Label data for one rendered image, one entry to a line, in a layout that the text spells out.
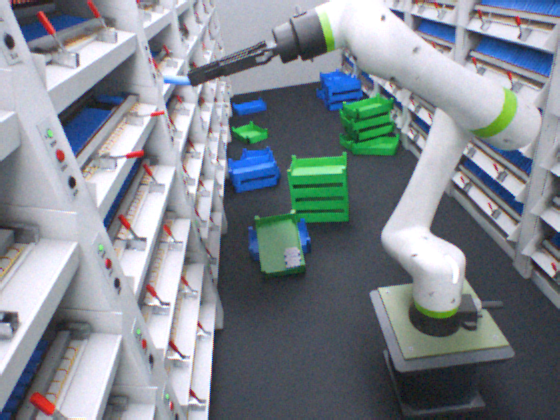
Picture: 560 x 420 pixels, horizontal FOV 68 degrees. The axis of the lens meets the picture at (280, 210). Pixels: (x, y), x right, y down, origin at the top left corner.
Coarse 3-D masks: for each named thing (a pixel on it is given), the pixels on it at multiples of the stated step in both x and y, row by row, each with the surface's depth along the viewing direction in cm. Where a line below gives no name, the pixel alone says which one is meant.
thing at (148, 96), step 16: (144, 96) 120; (144, 112) 114; (128, 128) 102; (144, 128) 105; (128, 144) 94; (128, 160) 90; (96, 176) 79; (112, 176) 80; (96, 192) 68; (112, 192) 79
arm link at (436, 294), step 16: (416, 240) 115; (432, 240) 114; (400, 256) 118; (416, 256) 112; (432, 256) 108; (448, 256) 107; (464, 256) 109; (416, 272) 112; (432, 272) 107; (448, 272) 105; (464, 272) 109; (416, 288) 114; (432, 288) 109; (448, 288) 108; (416, 304) 118; (432, 304) 112; (448, 304) 111
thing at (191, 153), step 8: (192, 136) 199; (200, 136) 200; (184, 144) 190; (192, 144) 183; (200, 144) 200; (184, 152) 182; (192, 152) 184; (200, 152) 186; (184, 160) 180; (192, 160) 183; (200, 160) 184; (184, 168) 159; (192, 168) 176; (200, 168) 187; (192, 176) 169; (192, 184) 162; (192, 192) 147; (192, 200) 149
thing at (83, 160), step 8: (128, 96) 116; (128, 104) 110; (120, 112) 104; (112, 120) 98; (120, 120) 102; (104, 128) 93; (112, 128) 95; (96, 136) 89; (104, 136) 90; (112, 136) 93; (88, 144) 84; (96, 144) 85; (112, 144) 90; (88, 152) 82; (80, 160) 78; (88, 160) 80; (80, 168) 76
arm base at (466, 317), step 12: (468, 300) 118; (420, 312) 117; (456, 312) 116; (468, 312) 115; (420, 324) 119; (432, 324) 116; (444, 324) 115; (456, 324) 118; (468, 324) 116; (432, 336) 117; (444, 336) 116
